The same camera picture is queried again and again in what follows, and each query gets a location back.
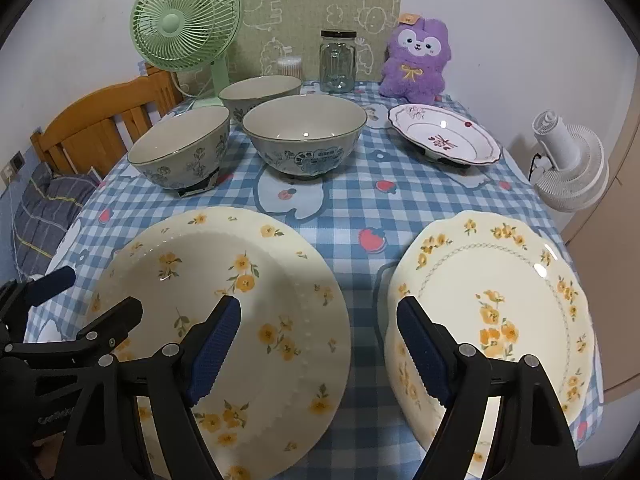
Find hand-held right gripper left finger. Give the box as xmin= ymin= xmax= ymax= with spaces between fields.
xmin=54 ymin=295 xmax=242 ymax=480

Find blue checkered tablecloth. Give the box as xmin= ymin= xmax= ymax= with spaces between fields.
xmin=42 ymin=79 xmax=606 ymax=480

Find grey plaid bedding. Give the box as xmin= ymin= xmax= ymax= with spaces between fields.
xmin=12 ymin=162 xmax=98 ymax=281

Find green cartoon-print board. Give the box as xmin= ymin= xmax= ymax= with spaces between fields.
xmin=235 ymin=0 xmax=403 ymax=83

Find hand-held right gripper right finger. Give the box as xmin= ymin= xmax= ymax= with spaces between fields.
xmin=396 ymin=296 xmax=583 ymax=480

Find purple plush toy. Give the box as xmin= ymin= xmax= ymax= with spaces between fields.
xmin=378 ymin=12 xmax=453 ymax=105

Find black bowl stand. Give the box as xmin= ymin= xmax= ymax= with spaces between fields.
xmin=177 ymin=170 xmax=221 ymax=196

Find grey floral ceramic bowl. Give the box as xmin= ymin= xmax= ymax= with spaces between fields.
xmin=126 ymin=105 xmax=232 ymax=190
xmin=242 ymin=95 xmax=369 ymax=181
xmin=218 ymin=75 xmax=303 ymax=123

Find white plate red flowers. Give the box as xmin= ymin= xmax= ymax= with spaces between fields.
xmin=388 ymin=103 xmax=502 ymax=166

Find wall socket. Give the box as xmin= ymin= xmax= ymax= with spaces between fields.
xmin=0 ymin=152 xmax=26 ymax=186

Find cotton swab container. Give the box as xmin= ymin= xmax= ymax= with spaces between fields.
xmin=276 ymin=56 xmax=304 ymax=80

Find cream yellow-flower plate beaded rim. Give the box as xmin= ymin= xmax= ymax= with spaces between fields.
xmin=85 ymin=206 xmax=351 ymax=480

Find cream yellow-flower plate scalloped rim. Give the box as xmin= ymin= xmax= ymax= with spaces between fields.
xmin=384 ymin=210 xmax=601 ymax=466

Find white floor fan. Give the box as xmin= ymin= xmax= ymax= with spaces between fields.
xmin=530 ymin=110 xmax=611 ymax=213

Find beige wooden door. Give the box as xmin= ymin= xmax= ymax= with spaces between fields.
xmin=562 ymin=60 xmax=640 ymax=396

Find green desk fan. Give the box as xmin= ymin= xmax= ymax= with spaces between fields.
xmin=131 ymin=0 xmax=245 ymax=110

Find glass jar black lid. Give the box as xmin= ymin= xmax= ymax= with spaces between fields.
xmin=319 ymin=30 xmax=358 ymax=95

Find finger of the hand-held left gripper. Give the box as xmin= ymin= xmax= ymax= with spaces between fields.
xmin=0 ymin=266 xmax=77 ymax=331
xmin=10 ymin=296 xmax=144 ymax=361

